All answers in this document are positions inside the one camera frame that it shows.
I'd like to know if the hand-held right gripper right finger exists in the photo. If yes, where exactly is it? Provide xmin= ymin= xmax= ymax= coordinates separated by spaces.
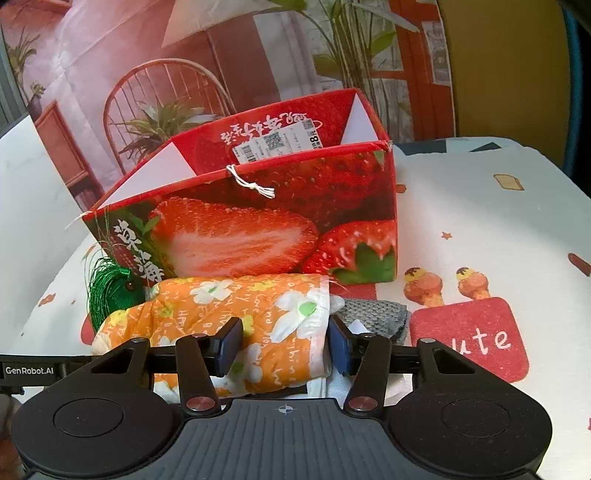
xmin=326 ymin=315 xmax=486 ymax=414

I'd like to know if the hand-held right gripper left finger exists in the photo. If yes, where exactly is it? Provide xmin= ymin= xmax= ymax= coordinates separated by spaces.
xmin=90 ymin=316 xmax=245 ymax=414

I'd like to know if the orange floral cloth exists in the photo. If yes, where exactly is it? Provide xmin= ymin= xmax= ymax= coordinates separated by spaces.
xmin=91 ymin=273 xmax=345 ymax=400

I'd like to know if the red strawberry print box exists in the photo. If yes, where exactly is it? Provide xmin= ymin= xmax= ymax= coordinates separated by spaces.
xmin=67 ymin=88 xmax=400 ymax=301

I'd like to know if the grey knitted cloth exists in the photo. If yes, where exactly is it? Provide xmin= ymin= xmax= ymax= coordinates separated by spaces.
xmin=332 ymin=298 xmax=413 ymax=346

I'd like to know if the green tassel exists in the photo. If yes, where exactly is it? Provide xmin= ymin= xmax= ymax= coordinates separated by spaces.
xmin=83 ymin=208 xmax=140 ymax=334

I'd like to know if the printed tablecloth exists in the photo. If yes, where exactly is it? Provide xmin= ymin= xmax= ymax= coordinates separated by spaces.
xmin=0 ymin=136 xmax=591 ymax=480

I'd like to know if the wall poster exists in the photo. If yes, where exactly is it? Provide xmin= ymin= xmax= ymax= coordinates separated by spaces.
xmin=0 ymin=0 xmax=459 ymax=214

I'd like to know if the blue curved frame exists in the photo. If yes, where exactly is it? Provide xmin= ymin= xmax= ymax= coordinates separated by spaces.
xmin=561 ymin=0 xmax=591 ymax=190

